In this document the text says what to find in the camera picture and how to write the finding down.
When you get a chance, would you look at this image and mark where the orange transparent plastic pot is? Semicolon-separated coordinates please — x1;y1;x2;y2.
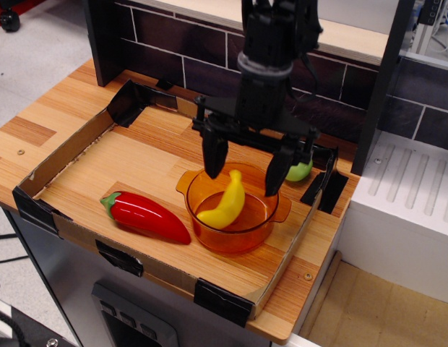
176;163;291;254

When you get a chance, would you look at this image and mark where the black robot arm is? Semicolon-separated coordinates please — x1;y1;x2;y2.
192;1;322;197

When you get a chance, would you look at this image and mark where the grey toy oven front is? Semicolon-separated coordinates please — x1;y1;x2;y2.
91;283;179;346

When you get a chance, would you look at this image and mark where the yellow toy banana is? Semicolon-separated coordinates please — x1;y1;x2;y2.
197;169;246;229

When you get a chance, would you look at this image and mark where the cardboard fence with black tape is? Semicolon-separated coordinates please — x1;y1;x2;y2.
13;81;351;326

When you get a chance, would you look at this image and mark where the red toy chili pepper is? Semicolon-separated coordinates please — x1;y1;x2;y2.
100;191;191;245

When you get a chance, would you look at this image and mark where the green toy fruit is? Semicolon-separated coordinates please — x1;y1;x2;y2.
285;160;313;182

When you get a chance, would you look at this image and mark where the white toy sink drainboard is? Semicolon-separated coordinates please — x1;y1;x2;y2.
338;132;448;303

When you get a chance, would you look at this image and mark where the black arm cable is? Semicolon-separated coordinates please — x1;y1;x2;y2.
285;50;324;106

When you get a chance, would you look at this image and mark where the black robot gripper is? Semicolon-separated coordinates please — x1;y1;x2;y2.
193;77;319;197

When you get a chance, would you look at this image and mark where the black caster wheel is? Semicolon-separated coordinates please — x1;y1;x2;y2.
0;8;20;33

